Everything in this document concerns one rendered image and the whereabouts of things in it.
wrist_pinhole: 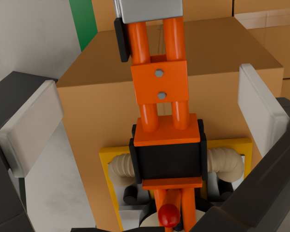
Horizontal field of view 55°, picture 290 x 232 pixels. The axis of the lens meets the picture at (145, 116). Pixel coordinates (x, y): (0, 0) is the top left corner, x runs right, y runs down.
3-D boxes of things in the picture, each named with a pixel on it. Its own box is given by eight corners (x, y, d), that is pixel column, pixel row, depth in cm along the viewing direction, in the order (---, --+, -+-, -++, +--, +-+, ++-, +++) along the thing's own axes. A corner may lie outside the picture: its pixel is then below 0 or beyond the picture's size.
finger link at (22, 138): (26, 178, 16) (13, 179, 16) (65, 114, 22) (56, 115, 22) (6, 134, 14) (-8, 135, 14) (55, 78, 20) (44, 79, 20)
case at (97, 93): (229, 174, 110) (257, 276, 75) (128, 178, 114) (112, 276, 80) (234, 15, 79) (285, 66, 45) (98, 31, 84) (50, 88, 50)
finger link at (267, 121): (273, 118, 13) (291, 117, 12) (239, 63, 18) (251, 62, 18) (266, 169, 14) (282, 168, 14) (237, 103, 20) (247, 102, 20)
